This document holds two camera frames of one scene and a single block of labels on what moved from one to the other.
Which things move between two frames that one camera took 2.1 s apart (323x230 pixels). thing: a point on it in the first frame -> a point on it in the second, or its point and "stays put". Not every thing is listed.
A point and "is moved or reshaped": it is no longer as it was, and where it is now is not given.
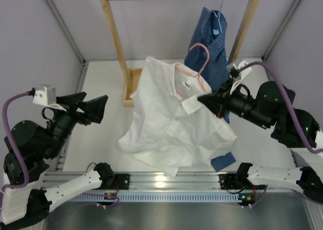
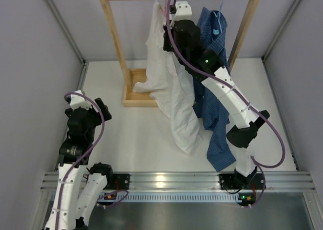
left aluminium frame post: (67, 33) stays put
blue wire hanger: (218, 14) stays put
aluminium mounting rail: (149, 180) stays put
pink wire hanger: (204, 66) is moved or reshaped
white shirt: (170, 127) is moved or reshaped
